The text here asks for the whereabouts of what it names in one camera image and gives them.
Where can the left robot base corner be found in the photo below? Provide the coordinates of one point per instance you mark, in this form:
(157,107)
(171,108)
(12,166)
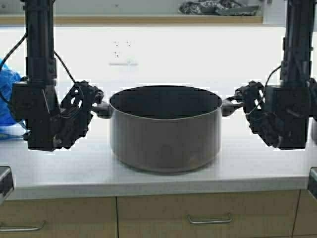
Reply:
(6,183)

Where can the white wall outlet plate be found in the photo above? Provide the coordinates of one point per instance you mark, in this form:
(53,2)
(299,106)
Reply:
(122,53)

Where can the drawer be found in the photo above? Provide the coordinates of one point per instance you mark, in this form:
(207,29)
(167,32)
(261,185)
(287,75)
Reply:
(219,215)
(60,218)

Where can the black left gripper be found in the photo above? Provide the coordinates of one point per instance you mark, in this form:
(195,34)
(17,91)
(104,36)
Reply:
(48,121)

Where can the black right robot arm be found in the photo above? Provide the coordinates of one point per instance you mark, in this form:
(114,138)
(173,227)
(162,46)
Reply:
(296,66)

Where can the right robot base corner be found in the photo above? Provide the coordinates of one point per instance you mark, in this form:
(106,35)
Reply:
(312,183)

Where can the patterned cloth in cabinet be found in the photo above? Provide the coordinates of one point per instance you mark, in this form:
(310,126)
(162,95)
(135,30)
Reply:
(218,8)

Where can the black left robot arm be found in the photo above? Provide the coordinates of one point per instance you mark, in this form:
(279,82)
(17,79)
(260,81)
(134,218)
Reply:
(40,60)

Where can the right drawer front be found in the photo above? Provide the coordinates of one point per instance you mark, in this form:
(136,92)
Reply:
(219,215)

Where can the blue plastic tarp bag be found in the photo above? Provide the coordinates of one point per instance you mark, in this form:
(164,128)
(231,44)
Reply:
(10,129)

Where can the grey cooking pot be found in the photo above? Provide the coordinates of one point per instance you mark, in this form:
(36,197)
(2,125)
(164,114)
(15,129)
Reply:
(165,129)

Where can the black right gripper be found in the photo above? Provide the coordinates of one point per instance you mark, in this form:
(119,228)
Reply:
(278,115)

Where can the left drawer front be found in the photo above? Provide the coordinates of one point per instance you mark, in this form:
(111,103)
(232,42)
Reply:
(60,218)

